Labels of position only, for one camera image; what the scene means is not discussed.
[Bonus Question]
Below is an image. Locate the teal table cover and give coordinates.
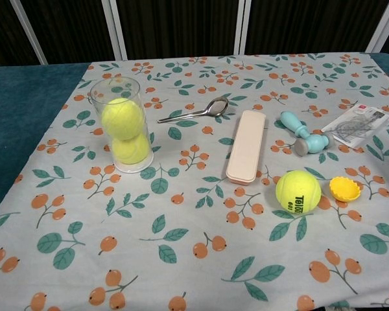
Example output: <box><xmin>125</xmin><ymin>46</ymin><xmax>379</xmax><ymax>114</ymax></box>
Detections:
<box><xmin>0</xmin><ymin>51</ymin><xmax>389</xmax><ymax>222</ymax></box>

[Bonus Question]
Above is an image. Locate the clear packet with printed card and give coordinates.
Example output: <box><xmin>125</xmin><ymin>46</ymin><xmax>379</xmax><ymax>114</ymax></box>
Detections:
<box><xmin>320</xmin><ymin>103</ymin><xmax>389</xmax><ymax>150</ymax></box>

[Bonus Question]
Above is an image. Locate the plain yellow-green tennis ball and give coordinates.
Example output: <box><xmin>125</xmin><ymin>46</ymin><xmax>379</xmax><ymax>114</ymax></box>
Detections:
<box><xmin>111</xmin><ymin>132</ymin><xmax>151</xmax><ymax>165</ymax></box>

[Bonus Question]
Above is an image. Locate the white partition frame post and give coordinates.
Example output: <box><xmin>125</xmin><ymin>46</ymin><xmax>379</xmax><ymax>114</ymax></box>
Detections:
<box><xmin>9</xmin><ymin>0</ymin><xmax>49</xmax><ymax>65</ymax></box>
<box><xmin>234</xmin><ymin>0</ymin><xmax>251</xmax><ymax>55</ymax></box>
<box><xmin>365</xmin><ymin>0</ymin><xmax>389</xmax><ymax>54</ymax></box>
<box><xmin>108</xmin><ymin>0</ymin><xmax>128</xmax><ymax>62</ymax></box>

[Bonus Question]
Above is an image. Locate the floral leaf and berry cloth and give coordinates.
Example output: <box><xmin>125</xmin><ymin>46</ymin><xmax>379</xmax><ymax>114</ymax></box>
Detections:
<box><xmin>0</xmin><ymin>52</ymin><xmax>389</xmax><ymax>311</ymax></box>

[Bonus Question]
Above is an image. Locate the clear plastic ball tube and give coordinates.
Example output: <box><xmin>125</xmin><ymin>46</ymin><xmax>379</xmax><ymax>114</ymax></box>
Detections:
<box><xmin>89</xmin><ymin>75</ymin><xmax>155</xmax><ymax>174</ymax></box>

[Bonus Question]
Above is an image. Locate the yellow-green tennis ball small print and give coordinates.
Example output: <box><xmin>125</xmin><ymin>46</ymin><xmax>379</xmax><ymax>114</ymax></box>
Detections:
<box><xmin>100</xmin><ymin>97</ymin><xmax>145</xmax><ymax>141</ymax></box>

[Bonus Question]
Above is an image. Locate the yellow-green tennis ball Teloon print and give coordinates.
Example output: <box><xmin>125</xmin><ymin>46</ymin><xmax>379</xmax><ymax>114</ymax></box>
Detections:
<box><xmin>275</xmin><ymin>170</ymin><xmax>322</xmax><ymax>216</ymax></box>

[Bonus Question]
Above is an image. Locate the yellow jagged eggshell cup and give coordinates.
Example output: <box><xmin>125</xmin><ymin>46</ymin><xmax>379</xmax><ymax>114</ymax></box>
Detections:
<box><xmin>329</xmin><ymin>176</ymin><xmax>362</xmax><ymax>203</ymax></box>

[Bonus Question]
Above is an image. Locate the light blue toy hammer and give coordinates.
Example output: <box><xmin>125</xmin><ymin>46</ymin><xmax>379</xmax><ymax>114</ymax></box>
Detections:
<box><xmin>279</xmin><ymin>110</ymin><xmax>336</xmax><ymax>157</ymax></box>

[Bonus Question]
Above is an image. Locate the pink rectangular cutlery case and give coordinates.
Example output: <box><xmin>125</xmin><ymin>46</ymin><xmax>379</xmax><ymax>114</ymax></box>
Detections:
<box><xmin>225</xmin><ymin>109</ymin><xmax>268</xmax><ymax>187</ymax></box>

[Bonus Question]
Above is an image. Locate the metal spoon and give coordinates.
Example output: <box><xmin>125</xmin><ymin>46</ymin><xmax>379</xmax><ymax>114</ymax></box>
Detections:
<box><xmin>156</xmin><ymin>96</ymin><xmax>230</xmax><ymax>124</ymax></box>

